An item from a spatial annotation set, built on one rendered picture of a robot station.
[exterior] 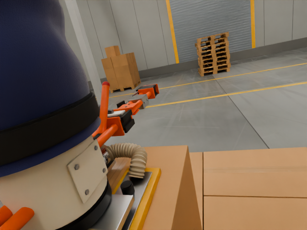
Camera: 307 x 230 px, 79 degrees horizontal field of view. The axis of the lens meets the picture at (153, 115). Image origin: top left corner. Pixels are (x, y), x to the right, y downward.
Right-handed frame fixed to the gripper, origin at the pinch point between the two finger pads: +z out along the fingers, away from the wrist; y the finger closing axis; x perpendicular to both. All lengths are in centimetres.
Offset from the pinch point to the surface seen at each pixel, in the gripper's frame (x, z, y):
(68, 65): 25.9, 10.3, -18.7
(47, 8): 24.9, 9.4, -26.4
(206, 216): -12, 22, 54
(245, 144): -161, 64, 108
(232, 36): -911, 155, -2
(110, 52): -675, -334, -43
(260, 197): -25, 46, 54
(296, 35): -946, 413, 50
